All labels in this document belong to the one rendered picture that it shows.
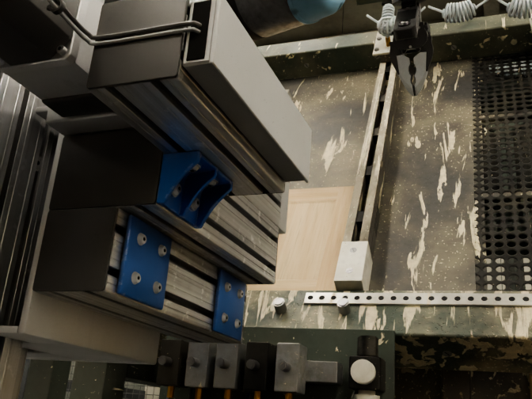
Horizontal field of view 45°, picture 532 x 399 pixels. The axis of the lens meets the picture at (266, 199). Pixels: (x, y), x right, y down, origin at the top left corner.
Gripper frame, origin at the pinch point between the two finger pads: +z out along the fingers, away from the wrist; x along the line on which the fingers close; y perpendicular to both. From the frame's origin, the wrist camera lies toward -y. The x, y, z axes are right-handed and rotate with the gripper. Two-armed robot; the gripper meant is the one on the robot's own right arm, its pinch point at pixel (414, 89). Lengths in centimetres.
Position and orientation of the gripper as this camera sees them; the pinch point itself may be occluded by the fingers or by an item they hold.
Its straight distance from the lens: 141.7
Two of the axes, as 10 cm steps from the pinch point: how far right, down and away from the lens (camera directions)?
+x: -9.3, 0.5, 3.6
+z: 1.0, 9.9, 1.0
